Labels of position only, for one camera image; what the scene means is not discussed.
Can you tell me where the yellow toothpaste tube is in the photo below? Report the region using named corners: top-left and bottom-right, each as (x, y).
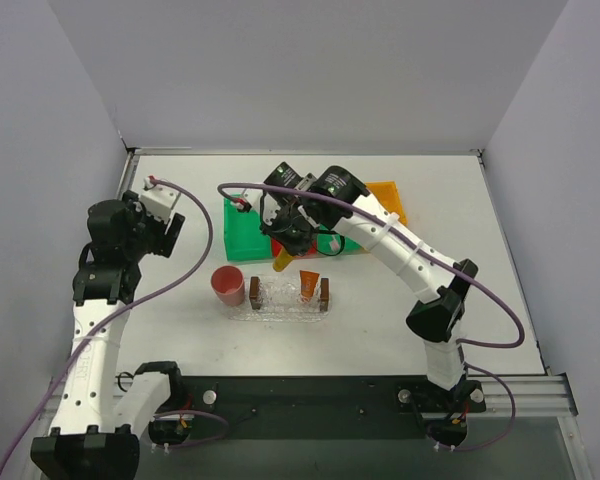
top-left (272, 259), bottom-right (293, 272)

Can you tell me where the orange toothpaste tube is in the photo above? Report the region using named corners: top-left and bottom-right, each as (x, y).
top-left (299, 270), bottom-right (320, 302)

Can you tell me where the pink plastic cup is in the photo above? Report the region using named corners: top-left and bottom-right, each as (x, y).
top-left (211, 265), bottom-right (245, 307)

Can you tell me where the white toothbrush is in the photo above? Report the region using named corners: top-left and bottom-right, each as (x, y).
top-left (329, 235), bottom-right (341, 254)

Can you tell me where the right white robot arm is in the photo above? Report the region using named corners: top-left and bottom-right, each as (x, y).
top-left (243, 163), bottom-right (478, 391)

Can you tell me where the clear textured glass tray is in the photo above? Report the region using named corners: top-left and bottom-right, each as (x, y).
top-left (218, 275), bottom-right (332, 323)

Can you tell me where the red plastic bin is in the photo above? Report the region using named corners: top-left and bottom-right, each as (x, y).
top-left (271, 239), bottom-right (317, 257)

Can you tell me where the right green plastic bin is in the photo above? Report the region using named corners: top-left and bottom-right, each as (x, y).
top-left (316, 233), bottom-right (362, 256)

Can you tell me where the green plastic bin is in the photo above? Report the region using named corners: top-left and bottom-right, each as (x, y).
top-left (223, 199), bottom-right (273, 262)
top-left (316, 233), bottom-right (362, 256)

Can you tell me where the left green plastic bin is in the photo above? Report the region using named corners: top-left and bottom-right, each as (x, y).
top-left (223, 199), bottom-right (273, 262)

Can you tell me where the orange plastic bin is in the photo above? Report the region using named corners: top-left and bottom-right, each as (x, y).
top-left (366, 181), bottom-right (408, 226)

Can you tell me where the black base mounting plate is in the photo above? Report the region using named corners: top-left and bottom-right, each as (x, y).
top-left (148, 375), bottom-right (486, 445)

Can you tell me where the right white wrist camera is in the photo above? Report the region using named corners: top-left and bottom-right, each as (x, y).
top-left (233, 189), bottom-right (281, 226)

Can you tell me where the aluminium table edge rail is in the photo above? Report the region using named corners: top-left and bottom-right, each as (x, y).
top-left (121, 150), bottom-right (487, 204)

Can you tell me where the right brown tray handle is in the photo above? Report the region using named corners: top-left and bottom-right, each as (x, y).
top-left (319, 278), bottom-right (330, 312)

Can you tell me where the brown tray handle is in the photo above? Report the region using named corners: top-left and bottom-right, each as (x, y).
top-left (319, 278), bottom-right (330, 312)
top-left (249, 276), bottom-right (262, 311)

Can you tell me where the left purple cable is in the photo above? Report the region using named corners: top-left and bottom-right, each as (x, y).
top-left (0, 180), bottom-right (231, 480)

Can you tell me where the purple cable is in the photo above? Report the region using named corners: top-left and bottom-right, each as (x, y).
top-left (216, 182), bottom-right (526, 454)
top-left (0, 180), bottom-right (231, 480)

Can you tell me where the left brown tray handle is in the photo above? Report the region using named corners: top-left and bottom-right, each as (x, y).
top-left (249, 276), bottom-right (262, 311)

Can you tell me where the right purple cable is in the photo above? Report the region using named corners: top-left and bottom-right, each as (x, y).
top-left (216, 182), bottom-right (526, 454)

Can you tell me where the front aluminium rail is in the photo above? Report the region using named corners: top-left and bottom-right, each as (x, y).
top-left (38, 372), bottom-right (580, 421)

